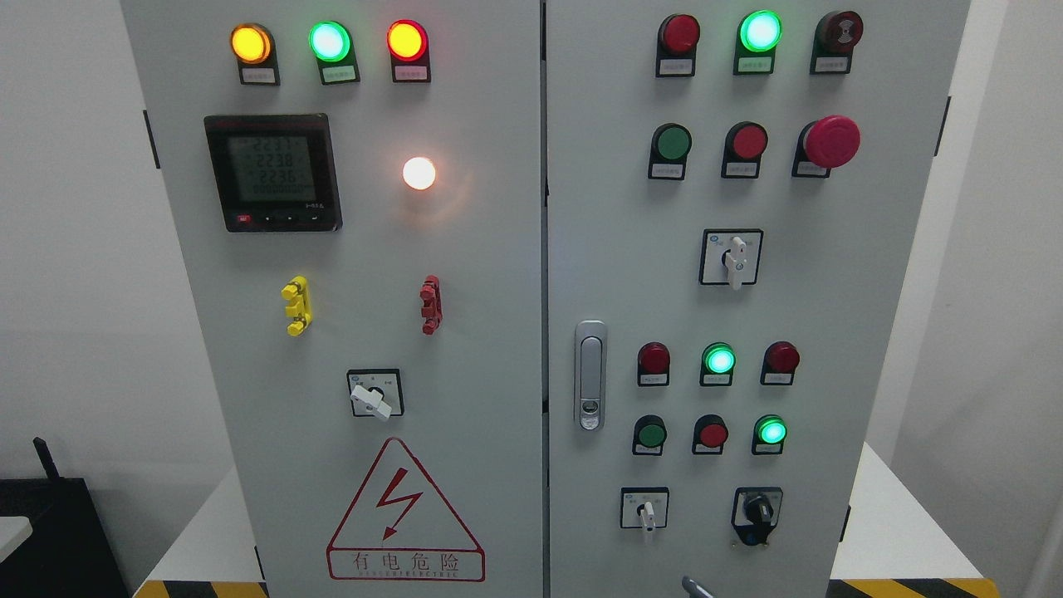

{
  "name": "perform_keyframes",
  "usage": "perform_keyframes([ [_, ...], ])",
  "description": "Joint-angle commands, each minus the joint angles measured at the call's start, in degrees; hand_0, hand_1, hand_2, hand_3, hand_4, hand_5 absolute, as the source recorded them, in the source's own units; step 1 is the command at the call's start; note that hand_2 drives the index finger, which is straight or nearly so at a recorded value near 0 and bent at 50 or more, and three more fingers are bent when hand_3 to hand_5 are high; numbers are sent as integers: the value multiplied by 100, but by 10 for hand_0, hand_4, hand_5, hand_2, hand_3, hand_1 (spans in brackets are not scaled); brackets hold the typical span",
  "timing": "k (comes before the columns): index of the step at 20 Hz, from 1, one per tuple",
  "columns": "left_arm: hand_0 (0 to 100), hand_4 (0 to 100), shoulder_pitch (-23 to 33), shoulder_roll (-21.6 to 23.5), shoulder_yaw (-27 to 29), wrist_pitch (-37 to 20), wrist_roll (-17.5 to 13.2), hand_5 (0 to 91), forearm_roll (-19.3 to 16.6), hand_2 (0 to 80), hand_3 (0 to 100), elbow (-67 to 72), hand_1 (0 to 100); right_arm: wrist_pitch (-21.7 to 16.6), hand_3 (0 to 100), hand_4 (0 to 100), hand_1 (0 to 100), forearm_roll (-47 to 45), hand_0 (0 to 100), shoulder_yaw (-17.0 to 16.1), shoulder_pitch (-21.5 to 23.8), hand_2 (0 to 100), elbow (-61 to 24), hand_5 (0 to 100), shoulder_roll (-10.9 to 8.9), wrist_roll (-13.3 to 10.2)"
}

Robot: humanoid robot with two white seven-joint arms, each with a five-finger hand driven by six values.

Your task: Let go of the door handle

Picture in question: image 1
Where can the silver door handle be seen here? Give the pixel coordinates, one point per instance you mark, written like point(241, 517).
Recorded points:
point(590, 373)

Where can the yellow indicator lamp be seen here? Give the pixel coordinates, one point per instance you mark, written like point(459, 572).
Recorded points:
point(255, 52)

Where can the black digital power meter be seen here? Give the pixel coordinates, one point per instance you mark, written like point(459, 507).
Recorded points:
point(274, 173)

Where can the grey cabinet door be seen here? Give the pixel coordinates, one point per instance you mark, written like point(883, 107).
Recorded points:
point(472, 390)
point(626, 250)

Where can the red push button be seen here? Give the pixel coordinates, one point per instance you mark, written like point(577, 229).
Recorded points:
point(744, 145)
point(710, 433)

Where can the red push button upper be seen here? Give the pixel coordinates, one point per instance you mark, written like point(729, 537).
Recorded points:
point(744, 145)

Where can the green indicator lamp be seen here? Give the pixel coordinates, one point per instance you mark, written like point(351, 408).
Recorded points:
point(717, 365)
point(756, 41)
point(334, 53)

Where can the red emergency stop button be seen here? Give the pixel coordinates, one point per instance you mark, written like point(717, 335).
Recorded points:
point(825, 144)

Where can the red indicator lamp middle left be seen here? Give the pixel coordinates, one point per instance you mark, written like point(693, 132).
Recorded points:
point(653, 365)

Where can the red push button lower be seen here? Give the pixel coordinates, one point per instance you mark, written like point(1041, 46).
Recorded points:
point(710, 433)

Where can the green indicator lamp top left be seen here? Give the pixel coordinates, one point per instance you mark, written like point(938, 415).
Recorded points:
point(334, 53)

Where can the white selector switch upper right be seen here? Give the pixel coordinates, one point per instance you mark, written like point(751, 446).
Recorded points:
point(730, 257)

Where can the green indicator lamp top right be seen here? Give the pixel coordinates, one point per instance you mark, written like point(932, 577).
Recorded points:
point(756, 41)

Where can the white indicator lamp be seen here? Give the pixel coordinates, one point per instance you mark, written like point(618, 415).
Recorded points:
point(419, 173)

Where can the red electric warning sticker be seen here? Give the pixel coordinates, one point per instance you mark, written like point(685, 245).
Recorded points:
point(401, 527)

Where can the red indicator lamp middle right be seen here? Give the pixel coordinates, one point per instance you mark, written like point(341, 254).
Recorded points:
point(779, 364)

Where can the black box with antenna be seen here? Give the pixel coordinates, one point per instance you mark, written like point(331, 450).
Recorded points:
point(67, 553)

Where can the red indicator lamp top right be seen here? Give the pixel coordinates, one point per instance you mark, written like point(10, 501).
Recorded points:
point(677, 40)

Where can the white selector switch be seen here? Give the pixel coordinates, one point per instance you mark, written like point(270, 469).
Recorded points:
point(730, 257)
point(645, 509)

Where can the green indicator lamp middle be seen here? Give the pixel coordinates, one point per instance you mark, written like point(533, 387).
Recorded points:
point(717, 365)

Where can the dark red buzzer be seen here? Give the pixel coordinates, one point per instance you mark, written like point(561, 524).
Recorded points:
point(834, 42)

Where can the green push button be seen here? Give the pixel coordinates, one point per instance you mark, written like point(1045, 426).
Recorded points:
point(649, 436)
point(668, 153)

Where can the white selector switch lower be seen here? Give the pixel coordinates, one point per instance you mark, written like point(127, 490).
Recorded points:
point(645, 509)

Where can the green push button lower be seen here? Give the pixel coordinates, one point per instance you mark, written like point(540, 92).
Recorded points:
point(649, 436)

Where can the green lit button lower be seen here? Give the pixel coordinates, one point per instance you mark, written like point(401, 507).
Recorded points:
point(769, 435)

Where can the red lit indicator lamp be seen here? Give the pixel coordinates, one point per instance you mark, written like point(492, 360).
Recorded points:
point(408, 45)

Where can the grey cabinet right door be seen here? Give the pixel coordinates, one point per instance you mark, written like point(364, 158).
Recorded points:
point(626, 250)

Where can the black selector switch lower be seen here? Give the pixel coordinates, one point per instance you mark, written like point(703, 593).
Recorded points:
point(755, 513)

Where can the grey cabinet left door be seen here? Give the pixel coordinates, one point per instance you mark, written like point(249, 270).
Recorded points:
point(472, 390)

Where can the white platform with hazard stripes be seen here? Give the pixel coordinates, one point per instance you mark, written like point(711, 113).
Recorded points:
point(891, 548)

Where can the white selector switch left door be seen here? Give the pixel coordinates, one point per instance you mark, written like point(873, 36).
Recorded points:
point(375, 393)

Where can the green push button upper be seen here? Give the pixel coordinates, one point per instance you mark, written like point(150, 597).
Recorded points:
point(668, 153)

